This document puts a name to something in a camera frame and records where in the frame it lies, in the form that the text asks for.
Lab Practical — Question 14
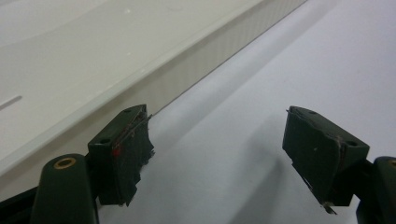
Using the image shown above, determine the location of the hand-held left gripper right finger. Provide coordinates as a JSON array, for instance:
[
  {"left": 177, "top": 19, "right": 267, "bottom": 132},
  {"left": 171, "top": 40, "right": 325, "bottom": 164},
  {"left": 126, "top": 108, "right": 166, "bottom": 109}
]
[{"left": 281, "top": 105, "right": 396, "bottom": 224}]

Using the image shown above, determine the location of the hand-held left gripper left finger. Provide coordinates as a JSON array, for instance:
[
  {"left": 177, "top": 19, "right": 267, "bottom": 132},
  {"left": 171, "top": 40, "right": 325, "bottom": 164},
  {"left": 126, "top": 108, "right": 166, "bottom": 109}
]
[{"left": 29, "top": 104, "right": 156, "bottom": 224}]

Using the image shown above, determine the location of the white plastic tray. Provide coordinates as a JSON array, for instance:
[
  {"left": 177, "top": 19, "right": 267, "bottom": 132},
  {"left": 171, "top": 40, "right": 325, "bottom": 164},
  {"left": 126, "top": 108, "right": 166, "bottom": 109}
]
[{"left": 0, "top": 0, "right": 309, "bottom": 203}]

